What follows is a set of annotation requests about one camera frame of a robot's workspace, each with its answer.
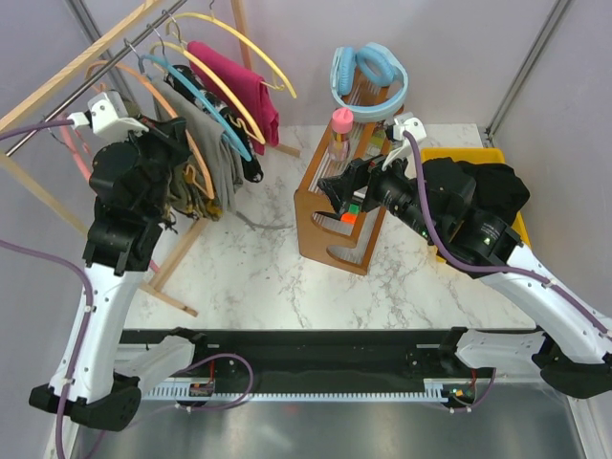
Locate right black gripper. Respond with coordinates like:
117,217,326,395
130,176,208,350
317,142,441,242

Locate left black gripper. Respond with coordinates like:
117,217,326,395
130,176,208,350
118,113,195,219

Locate camouflage trousers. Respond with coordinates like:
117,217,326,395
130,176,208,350
163,156,223,233

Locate pink hanger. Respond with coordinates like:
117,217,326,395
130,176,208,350
47,112,162,273

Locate orange hanger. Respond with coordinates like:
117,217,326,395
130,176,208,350
84,59,216,201

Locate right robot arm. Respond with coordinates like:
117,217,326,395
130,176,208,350
317,156,611,399

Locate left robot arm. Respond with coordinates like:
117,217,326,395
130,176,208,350
29,117,210,431

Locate grey trousers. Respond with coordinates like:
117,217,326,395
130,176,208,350
152,77,244,212

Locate blue hanger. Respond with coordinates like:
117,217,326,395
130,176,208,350
138,55,252,162

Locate inner yellow hanger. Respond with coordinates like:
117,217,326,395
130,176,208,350
165,43,266,144

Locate yellow hanger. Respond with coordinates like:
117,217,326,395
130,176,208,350
165,43,266,144
164,11,297,104

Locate magenta trousers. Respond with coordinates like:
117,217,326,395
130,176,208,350
186,41,279,146

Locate outer yellow hanger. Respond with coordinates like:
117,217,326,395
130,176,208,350
164,11,297,104

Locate orange cube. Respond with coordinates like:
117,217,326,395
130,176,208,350
340,213,357,225

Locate green booklet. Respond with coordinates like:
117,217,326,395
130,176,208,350
366,127,387,156

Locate pink cap bottle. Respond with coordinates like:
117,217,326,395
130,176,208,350
327,108,354,162

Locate wooden desk shelf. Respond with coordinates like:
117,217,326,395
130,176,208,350
294,123,390,275

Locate yellow plastic tray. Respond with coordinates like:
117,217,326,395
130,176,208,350
421,148,529,266

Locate light blue headphones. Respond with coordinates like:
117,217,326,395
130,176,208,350
329,42,409,123

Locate wooden clothes rack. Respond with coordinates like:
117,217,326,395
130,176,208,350
0,0,302,317

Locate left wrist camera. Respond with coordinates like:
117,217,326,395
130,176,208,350
67,90,149,143

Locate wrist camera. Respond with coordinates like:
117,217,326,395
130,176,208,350
67,90,149,143
382,112,427,171

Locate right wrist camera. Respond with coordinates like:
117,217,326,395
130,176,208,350
382,112,427,171

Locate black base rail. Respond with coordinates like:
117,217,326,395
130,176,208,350
119,327,551,403

